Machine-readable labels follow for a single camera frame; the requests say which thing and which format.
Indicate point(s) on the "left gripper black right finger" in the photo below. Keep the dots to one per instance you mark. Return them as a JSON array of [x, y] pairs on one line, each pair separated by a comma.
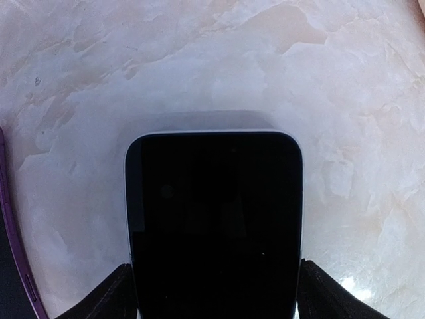
[[320, 296]]

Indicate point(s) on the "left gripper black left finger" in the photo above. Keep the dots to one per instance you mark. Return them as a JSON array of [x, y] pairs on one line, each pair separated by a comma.
[[114, 298]]

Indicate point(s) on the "black smartphone with white frame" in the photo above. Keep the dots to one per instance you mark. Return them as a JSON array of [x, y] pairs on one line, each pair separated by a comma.
[[215, 222]]

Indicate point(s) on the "purple-edged smartphone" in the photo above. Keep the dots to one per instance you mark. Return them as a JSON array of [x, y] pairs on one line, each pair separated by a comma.
[[15, 243]]

